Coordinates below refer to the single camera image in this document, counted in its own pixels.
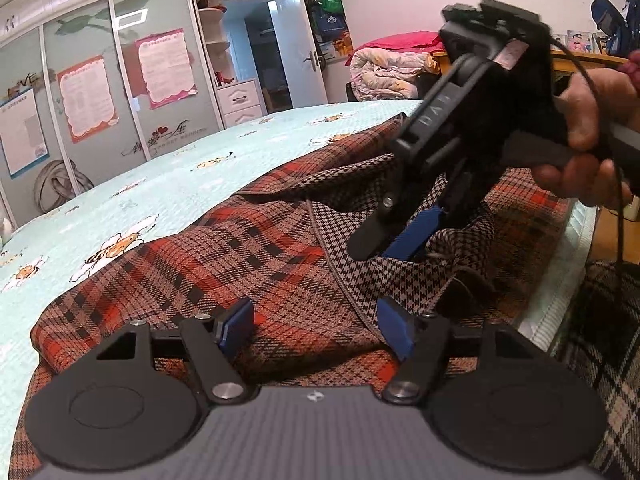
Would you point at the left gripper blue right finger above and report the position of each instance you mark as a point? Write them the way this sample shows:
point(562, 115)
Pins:
point(397, 327)

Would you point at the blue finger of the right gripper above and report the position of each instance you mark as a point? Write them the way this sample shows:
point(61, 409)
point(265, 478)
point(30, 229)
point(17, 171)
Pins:
point(434, 233)
point(405, 186)

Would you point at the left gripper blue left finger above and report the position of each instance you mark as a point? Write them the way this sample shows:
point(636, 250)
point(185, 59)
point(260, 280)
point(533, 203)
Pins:
point(234, 326)

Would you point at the red plaid jacket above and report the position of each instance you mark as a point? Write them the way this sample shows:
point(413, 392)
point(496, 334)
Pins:
point(281, 242)

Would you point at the person right hand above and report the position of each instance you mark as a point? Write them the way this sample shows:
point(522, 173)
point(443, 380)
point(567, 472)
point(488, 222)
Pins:
point(610, 94)

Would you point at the wooden desk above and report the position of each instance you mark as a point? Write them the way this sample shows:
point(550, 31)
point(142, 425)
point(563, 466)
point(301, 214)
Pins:
point(561, 65)

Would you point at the folded floral quilt pile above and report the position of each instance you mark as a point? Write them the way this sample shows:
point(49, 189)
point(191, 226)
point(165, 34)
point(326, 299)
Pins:
point(398, 67)

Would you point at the white drawer cabinet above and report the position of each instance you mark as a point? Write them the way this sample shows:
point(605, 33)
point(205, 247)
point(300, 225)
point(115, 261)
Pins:
point(240, 102)

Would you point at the light green quilted bedspread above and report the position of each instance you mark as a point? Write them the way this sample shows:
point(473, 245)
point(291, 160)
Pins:
point(125, 199)

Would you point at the plaid trousers of person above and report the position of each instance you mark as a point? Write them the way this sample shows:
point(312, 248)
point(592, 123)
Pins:
point(601, 346)

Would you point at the white room door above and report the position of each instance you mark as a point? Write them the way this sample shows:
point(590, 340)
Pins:
point(298, 52)

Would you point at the orange bordered paper poster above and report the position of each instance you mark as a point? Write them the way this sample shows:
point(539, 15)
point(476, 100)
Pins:
point(87, 99)

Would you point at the pink bordered paper poster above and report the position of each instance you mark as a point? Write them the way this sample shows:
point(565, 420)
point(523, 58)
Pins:
point(166, 68)

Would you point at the blue bordered paper poster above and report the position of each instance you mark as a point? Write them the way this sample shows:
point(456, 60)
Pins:
point(22, 140)

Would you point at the mirrored sliding wardrobe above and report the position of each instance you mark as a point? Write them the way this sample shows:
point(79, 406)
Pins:
point(40, 38)

